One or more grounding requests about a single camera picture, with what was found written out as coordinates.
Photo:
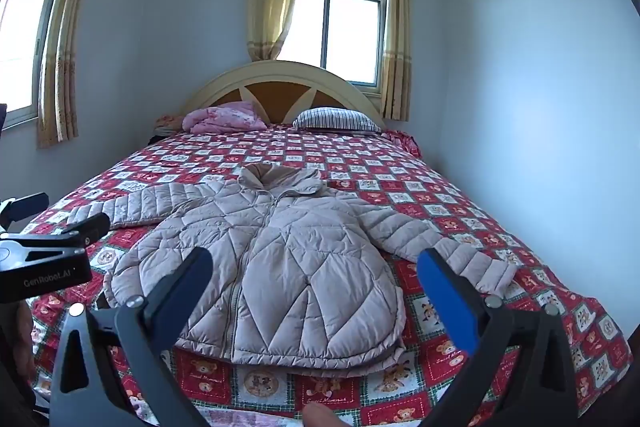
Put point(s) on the red ruffled cloth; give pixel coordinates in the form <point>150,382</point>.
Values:
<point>402,141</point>

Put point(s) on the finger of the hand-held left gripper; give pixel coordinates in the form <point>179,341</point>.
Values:
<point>90,227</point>
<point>30,206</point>

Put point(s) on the striped pillow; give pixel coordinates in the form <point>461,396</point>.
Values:
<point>335,119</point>

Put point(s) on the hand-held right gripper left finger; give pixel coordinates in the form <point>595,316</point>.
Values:
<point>192,277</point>

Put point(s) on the beige quilted puffer jacket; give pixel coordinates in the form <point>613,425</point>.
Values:
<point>280,267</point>

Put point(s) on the sliding window behind headboard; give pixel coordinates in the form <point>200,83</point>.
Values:
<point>350,37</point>

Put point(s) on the cream wooden headboard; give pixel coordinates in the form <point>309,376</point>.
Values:
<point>280,97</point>

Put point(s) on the person's right hand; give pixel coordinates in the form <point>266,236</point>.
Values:
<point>322,416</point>

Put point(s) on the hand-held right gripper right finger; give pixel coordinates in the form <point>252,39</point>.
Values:
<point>445,292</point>

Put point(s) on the orange patterned cloth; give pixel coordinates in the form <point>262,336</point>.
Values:
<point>167,122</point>

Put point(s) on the pink folded blanket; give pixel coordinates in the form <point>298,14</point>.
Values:
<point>225,119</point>

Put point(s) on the red patchwork bear bedsheet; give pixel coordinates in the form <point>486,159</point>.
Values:
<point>450,202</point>

